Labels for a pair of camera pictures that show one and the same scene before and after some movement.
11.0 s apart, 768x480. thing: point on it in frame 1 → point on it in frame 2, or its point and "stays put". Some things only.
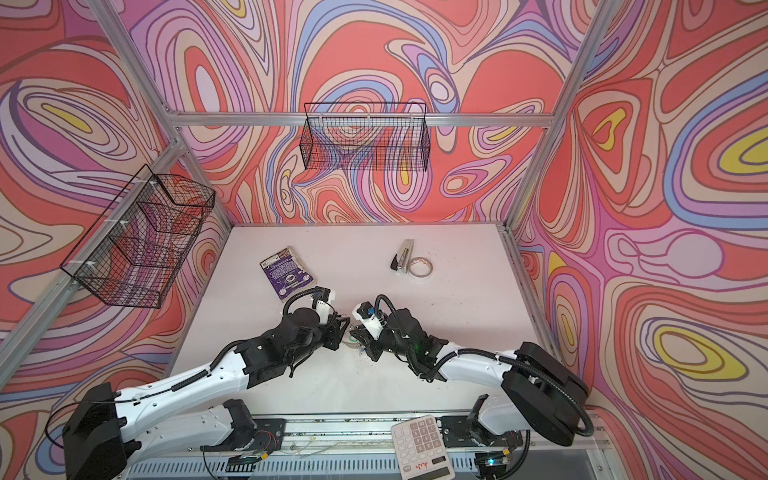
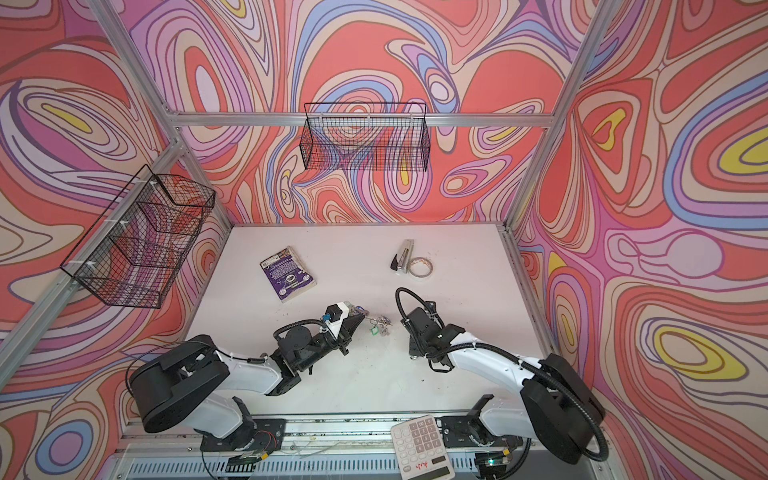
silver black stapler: (402, 260) stays put
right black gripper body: (388, 343) → (418, 347)
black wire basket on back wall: (371, 136) stays put
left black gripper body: (330, 337) stays put
